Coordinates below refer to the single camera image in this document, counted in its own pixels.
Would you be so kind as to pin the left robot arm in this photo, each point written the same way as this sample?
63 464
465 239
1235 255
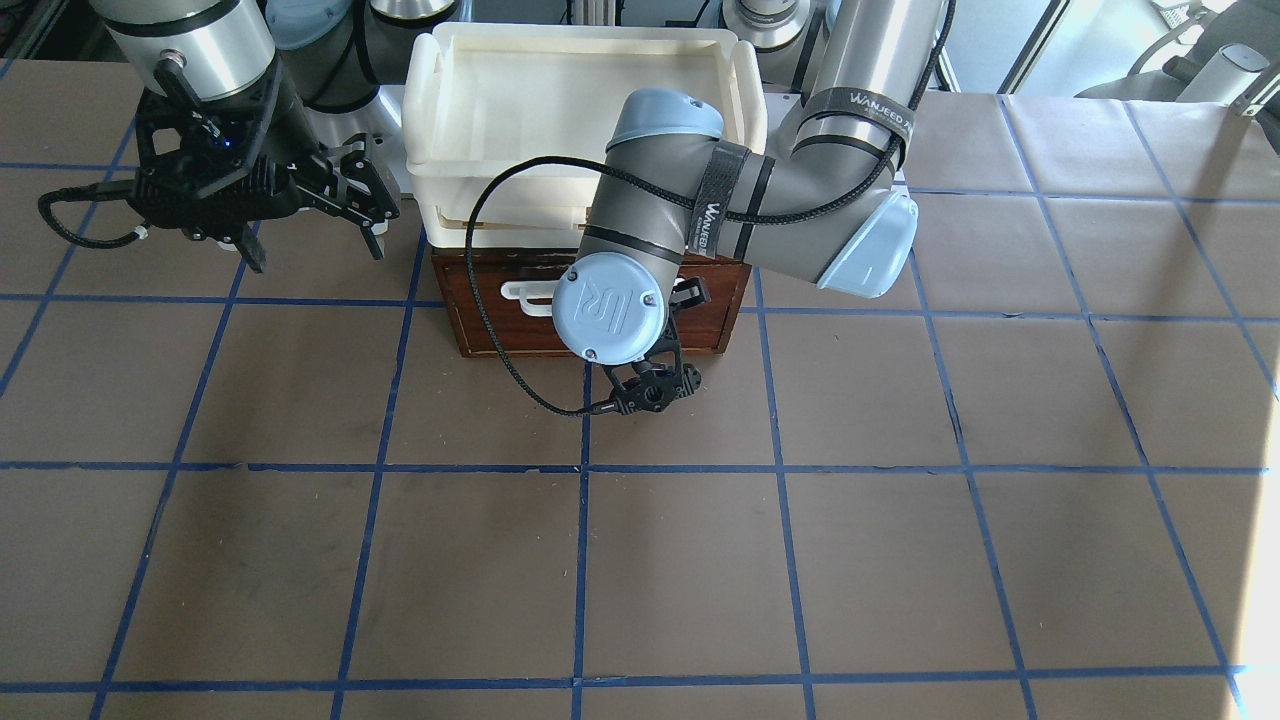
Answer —
821 209

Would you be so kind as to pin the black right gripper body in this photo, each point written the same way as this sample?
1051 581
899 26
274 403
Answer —
291 131

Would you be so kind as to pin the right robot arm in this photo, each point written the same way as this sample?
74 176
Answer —
343 59

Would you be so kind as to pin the dark brown wooden cabinet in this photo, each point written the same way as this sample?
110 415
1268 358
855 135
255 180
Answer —
590 300

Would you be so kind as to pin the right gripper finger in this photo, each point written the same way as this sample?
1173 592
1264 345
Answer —
248 245
373 230

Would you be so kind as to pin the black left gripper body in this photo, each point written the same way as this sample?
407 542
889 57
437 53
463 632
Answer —
693 291

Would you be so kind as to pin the cream plastic tray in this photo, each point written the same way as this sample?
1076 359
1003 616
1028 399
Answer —
481 98

